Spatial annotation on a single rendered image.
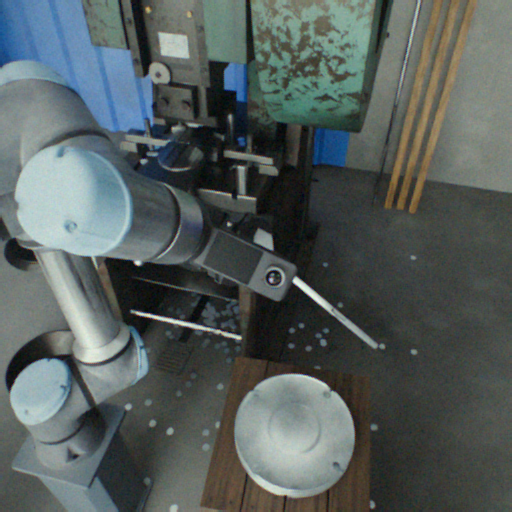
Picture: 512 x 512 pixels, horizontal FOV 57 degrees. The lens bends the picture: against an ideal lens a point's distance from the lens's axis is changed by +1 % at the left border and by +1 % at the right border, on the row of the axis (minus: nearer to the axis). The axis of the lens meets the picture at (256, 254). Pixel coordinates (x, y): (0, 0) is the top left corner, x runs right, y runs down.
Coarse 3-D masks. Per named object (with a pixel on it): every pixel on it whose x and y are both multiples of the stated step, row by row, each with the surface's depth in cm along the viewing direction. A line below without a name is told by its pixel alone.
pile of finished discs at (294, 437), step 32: (288, 384) 122; (320, 384) 122; (256, 416) 116; (288, 416) 115; (320, 416) 116; (256, 448) 110; (288, 448) 110; (320, 448) 110; (352, 448) 110; (256, 480) 108; (288, 480) 105; (320, 480) 105
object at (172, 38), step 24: (144, 0) 106; (168, 0) 104; (192, 0) 102; (144, 24) 109; (168, 24) 108; (192, 24) 106; (168, 48) 112; (192, 48) 110; (168, 72) 115; (192, 72) 114; (168, 96) 117; (192, 96) 115; (216, 96) 124
